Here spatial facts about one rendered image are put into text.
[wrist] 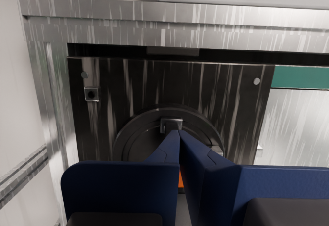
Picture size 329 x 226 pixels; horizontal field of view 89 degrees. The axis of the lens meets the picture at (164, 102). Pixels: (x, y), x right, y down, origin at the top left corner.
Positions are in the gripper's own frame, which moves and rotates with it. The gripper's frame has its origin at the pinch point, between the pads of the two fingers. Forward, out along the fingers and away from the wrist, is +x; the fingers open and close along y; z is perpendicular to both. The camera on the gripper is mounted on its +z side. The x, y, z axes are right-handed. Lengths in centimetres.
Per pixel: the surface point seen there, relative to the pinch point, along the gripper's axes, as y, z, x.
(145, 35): 3.2, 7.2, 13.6
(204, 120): -3.8, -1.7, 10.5
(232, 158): -8.9, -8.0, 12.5
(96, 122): 9.1, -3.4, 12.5
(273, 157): -18.9, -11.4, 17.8
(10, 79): 28.3, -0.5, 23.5
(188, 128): -2.1, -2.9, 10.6
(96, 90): 8.4, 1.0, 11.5
